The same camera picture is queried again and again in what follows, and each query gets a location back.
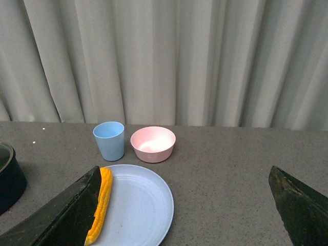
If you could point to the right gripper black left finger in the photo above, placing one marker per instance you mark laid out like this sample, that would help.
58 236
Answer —
64 220

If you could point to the yellow corn cob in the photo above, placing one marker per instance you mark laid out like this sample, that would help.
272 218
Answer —
103 201

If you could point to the light blue plate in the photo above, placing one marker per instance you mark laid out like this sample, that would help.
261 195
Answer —
140 210

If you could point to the pink bowl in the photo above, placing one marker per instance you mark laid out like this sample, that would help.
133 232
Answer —
153 144

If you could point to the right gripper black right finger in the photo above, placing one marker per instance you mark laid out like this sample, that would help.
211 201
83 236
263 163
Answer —
302 209

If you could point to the light blue cup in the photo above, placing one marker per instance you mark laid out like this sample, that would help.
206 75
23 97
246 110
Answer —
110 139

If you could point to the dark blue saucepan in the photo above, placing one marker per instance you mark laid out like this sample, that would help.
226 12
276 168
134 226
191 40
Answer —
13 184

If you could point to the white curtain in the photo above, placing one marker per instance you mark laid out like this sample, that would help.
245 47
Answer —
256 64

